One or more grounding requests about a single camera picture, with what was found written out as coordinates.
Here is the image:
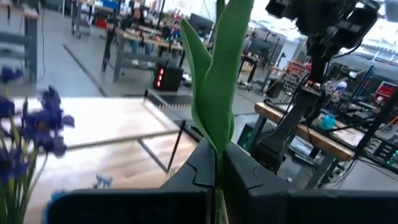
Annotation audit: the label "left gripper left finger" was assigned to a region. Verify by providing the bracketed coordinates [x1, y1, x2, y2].
[45, 138, 217, 224]

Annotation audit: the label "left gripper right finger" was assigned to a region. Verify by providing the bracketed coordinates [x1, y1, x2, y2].
[222, 141, 398, 224]

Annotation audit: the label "purple artificial flower bunch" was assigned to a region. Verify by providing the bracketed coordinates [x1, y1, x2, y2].
[0, 66, 76, 224]

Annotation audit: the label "orange tulip green stem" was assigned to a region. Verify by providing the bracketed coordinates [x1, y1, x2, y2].
[179, 0, 255, 224]

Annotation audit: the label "wooden shelf black metal legs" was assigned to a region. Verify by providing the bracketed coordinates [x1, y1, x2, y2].
[0, 88, 194, 174]

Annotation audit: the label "grey metal shelf unit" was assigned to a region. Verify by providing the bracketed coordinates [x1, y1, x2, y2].
[0, 2, 40, 84]

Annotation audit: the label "wooden-top workbench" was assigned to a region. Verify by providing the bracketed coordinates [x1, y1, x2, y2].
[248, 101, 357, 190]

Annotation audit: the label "teal plastic object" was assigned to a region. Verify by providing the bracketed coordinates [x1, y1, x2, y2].
[320, 113, 337, 130]

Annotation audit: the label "black hazard-striped floor mat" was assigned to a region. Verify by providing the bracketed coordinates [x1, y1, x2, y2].
[123, 93, 194, 110]

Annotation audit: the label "black computer tower with lights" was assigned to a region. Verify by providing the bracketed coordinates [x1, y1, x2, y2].
[152, 63, 185, 93]

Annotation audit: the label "grey metal work table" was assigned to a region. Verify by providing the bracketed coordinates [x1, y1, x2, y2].
[101, 23, 185, 83]

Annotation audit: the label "red storage box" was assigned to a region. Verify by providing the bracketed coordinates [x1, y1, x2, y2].
[372, 80, 398, 105]

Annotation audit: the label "person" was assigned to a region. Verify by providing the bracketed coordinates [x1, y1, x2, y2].
[243, 30, 259, 57]
[169, 20, 183, 43]
[129, 7, 154, 58]

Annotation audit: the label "black computer monitor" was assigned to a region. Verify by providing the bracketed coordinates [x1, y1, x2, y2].
[188, 12, 214, 39]

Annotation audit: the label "black metal rig frame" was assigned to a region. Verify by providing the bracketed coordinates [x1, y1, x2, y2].
[354, 88, 398, 175]

